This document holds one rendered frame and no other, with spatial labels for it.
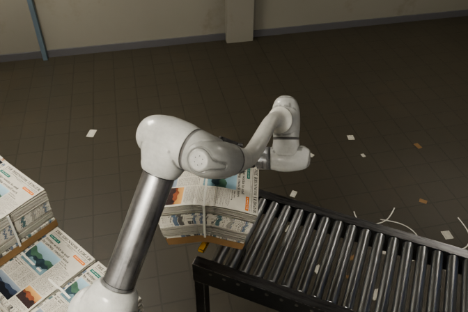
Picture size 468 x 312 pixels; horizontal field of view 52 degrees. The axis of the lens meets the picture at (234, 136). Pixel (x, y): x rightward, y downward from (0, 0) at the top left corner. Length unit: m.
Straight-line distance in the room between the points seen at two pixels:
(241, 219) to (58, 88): 3.33
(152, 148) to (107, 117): 3.03
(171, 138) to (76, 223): 2.24
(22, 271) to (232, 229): 0.92
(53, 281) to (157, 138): 1.01
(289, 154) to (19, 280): 1.24
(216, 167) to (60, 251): 1.16
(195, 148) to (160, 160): 0.14
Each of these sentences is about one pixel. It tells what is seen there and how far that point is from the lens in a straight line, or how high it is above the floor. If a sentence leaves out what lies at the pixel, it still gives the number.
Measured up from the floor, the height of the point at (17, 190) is 1.07.
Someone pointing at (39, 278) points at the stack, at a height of 0.83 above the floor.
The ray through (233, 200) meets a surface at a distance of 1.93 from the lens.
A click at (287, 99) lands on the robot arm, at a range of 1.86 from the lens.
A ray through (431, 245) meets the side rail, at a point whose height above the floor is 0.80.
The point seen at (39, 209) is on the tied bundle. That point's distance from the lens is 2.30.
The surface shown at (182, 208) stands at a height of 1.15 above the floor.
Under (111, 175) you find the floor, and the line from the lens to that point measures 3.84.
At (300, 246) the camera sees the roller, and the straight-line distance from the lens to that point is 2.27.
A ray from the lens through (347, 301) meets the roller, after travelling 2.14.
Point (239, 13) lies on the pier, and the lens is 5.36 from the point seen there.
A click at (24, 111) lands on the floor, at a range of 4.75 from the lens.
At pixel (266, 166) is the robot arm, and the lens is 1.87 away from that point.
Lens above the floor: 2.56
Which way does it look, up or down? 39 degrees down
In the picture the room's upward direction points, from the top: straight up
